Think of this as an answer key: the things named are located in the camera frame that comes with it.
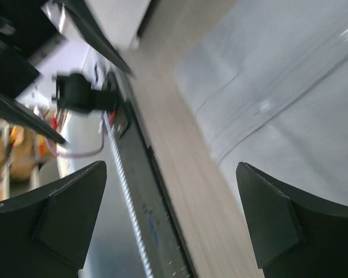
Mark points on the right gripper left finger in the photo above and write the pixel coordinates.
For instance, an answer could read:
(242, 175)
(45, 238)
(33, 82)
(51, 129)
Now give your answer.
(46, 232)

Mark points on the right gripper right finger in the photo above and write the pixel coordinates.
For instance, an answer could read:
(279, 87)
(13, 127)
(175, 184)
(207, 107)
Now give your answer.
(293, 233)

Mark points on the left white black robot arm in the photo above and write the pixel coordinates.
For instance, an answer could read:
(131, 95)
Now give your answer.
(27, 37)

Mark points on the grey long sleeve shirt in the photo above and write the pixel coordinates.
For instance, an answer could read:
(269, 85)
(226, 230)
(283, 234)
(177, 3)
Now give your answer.
(269, 86)

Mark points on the aluminium rail frame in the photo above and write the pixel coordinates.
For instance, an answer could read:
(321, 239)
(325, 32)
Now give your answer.
(135, 234)

